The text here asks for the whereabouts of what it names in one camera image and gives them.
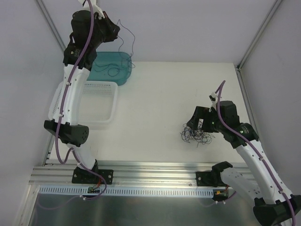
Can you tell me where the purple black cable bundle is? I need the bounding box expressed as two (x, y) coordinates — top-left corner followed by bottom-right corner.
(180, 119), (213, 146)

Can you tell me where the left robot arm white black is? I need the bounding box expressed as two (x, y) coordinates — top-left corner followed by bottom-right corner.
(44, 10), (120, 183)

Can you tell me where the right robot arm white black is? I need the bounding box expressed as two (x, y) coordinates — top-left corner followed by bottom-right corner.
(187, 101), (301, 226)

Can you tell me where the teal translucent plastic tub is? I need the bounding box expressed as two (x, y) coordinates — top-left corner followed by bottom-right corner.
(87, 52), (134, 86)

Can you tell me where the white perforated plastic basket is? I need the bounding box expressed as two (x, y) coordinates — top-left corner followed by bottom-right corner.
(48, 80), (119, 124)

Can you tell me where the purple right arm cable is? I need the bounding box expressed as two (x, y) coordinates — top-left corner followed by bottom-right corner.
(215, 80), (297, 226)

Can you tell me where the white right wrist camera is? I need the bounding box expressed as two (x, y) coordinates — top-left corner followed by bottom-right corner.
(209, 92), (218, 110)

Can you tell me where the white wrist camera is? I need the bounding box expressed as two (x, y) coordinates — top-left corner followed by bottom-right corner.
(209, 92), (218, 110)
(78, 0), (105, 19)

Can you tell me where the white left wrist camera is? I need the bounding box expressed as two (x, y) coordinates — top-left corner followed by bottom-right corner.
(78, 0), (105, 19)

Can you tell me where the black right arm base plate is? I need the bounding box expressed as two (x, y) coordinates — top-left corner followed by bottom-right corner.
(196, 171), (226, 187)

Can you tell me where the left aluminium frame post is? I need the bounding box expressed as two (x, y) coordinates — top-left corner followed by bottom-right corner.
(34, 0), (66, 55)

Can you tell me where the aluminium frame post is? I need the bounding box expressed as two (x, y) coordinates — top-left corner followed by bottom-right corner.
(236, 0), (283, 72)
(34, 0), (66, 55)

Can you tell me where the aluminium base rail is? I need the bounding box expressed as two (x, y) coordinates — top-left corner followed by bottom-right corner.
(28, 161), (257, 190)

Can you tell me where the white slotted cable duct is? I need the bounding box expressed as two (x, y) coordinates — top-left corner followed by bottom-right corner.
(39, 185), (214, 198)

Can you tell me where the right aluminium frame post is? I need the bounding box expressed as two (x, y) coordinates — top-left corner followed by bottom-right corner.
(236, 0), (283, 72)

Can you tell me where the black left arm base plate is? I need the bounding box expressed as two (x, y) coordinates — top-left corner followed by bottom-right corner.
(71, 167), (114, 185)

